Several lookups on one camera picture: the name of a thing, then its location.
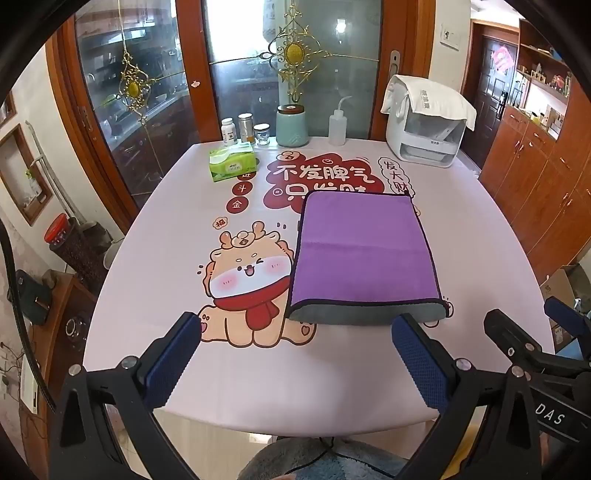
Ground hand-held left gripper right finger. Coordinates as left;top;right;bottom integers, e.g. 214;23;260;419
390;313;543;480

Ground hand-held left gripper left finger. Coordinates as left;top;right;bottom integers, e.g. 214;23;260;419
48;311;204;480

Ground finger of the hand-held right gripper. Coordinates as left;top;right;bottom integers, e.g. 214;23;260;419
484;309;546;366
544;298;591;343

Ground purple towel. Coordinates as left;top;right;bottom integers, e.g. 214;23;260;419
284;190;451;326

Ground cardboard box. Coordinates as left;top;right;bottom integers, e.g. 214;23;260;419
540;265;591;352

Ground pink printed tablecloth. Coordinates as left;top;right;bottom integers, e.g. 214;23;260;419
83;141;557;437

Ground wooden side table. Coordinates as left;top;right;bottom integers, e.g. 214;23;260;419
28;272;98;416

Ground fluffy blue cushion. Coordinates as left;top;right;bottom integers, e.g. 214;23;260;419
238;436;411;480

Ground red lid glass jar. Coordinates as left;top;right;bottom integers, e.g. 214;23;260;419
45;213;109;296

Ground white countertop appliance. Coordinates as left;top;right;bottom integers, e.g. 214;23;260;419
385;75;467;168

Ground green tissue pack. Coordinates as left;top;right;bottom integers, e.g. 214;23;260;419
209;141;259;183

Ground dark brown entry door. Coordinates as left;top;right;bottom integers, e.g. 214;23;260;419
475;25;520;169

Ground white cloth cover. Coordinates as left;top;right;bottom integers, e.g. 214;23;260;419
381;75;477;132

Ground white squeeze bottle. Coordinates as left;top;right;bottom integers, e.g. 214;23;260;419
329;96;362;149

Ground teal ceramic canister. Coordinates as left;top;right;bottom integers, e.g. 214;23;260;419
276;104;308;148

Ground red door decoration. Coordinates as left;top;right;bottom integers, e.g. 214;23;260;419
492;44;514;75

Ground gold door ornament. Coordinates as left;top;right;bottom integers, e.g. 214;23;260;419
113;53;158;123
259;4;324;102

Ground wooden glass sliding door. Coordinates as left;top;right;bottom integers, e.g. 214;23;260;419
175;0;437;145
55;0;206;232

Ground black cable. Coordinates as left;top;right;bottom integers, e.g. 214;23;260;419
277;434;345;468

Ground wooden wall cabinet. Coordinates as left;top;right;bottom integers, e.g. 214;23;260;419
480;18;591;287

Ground wooden wall frame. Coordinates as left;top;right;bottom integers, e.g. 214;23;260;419
0;124;54;227

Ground white wall switch panel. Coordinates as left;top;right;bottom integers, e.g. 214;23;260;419
440;21;462;51

